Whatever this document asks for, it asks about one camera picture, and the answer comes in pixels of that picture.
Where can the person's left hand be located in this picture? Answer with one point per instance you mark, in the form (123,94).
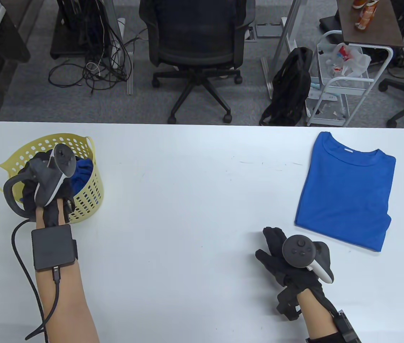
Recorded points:
(30,200)

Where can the person's right hand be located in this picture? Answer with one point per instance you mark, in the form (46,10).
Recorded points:
(277,264)

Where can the yellow perforated laundry basket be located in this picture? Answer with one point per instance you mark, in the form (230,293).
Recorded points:
(87,200)

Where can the blue cloth clothes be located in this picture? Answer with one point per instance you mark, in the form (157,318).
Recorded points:
(82,171)

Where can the blue t-shirt clothes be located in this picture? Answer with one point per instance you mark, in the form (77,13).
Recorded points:
(345,193)

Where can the black forearm sensor box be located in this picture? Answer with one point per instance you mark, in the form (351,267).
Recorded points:
(52,246)
(346,328)

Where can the person's right forearm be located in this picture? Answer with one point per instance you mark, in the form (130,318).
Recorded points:
(316,318)

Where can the person's left forearm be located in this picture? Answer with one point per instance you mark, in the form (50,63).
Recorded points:
(66,307)

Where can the grey tracking controller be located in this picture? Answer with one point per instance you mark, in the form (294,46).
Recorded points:
(296,250)
(50,175)

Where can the grey metal desk leg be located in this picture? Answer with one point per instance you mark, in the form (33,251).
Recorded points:
(129,78)
(287,28)

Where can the black computer cabinet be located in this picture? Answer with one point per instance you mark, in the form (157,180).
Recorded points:
(69,35)

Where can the black backpack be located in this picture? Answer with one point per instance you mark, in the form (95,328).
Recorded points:
(291,89)

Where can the white utility cart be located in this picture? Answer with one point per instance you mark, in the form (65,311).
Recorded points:
(348,89)

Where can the white plastic bag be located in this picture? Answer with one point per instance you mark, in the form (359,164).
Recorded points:
(355,62)

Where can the black mesh office chair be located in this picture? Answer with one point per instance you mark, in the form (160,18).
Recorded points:
(195,35)

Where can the grey floor socket box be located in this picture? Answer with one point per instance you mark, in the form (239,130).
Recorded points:
(268,30)

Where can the black flat stand base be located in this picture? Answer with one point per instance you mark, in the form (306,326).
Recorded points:
(330,23)

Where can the brown side table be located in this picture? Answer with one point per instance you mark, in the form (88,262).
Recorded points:
(384,25)

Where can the orange snack packet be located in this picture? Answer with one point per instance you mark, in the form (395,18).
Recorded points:
(359,3)
(366,16)

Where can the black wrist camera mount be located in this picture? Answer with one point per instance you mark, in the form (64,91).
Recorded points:
(287,303)

